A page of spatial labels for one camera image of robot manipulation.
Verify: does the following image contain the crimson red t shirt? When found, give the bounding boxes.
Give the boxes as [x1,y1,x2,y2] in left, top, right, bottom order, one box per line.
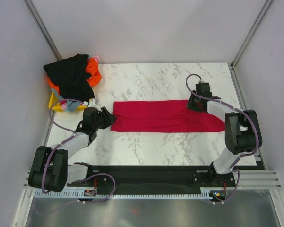
[111,100,225,133]

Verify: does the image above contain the yellow plastic basket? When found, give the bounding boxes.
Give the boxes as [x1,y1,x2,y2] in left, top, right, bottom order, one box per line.
[48,91,86,112]

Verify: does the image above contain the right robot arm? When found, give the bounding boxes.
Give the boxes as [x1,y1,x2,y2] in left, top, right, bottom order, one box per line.
[187,81,262,187]

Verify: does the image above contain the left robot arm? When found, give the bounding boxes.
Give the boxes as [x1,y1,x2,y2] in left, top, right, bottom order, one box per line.
[28,107,117,193]

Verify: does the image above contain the grey blue garment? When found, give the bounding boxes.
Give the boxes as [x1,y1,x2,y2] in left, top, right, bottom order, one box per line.
[50,87,85,112]

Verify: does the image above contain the black t shirt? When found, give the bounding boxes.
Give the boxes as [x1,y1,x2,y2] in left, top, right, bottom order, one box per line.
[43,54,95,101]

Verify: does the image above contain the orange t shirt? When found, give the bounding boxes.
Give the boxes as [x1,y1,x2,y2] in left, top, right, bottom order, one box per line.
[46,58,103,92]

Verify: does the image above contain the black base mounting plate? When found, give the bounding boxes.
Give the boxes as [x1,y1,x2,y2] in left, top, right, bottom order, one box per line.
[69,165,235,194]

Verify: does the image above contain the pink garment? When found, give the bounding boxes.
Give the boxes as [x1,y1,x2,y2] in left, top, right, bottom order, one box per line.
[91,55,100,64]

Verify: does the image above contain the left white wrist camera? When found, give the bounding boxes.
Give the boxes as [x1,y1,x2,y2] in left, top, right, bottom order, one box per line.
[83,99,102,112]

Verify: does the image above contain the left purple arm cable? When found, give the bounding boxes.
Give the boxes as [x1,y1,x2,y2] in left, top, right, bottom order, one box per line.
[34,98,116,216]

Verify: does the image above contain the white slotted cable duct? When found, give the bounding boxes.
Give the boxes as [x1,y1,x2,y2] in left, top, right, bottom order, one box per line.
[33,188,212,200]

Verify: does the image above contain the right aluminium rail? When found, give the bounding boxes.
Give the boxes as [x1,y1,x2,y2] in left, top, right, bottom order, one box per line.
[238,170,281,190]

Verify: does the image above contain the right aluminium frame post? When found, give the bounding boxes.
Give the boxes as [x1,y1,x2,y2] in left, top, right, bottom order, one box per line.
[229,0,274,70]

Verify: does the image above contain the aluminium frame post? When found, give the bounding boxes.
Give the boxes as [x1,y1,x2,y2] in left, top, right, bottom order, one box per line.
[229,0,274,70]
[23,0,62,60]

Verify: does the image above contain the left aluminium frame post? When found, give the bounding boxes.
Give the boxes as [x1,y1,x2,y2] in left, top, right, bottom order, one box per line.
[23,0,62,60]

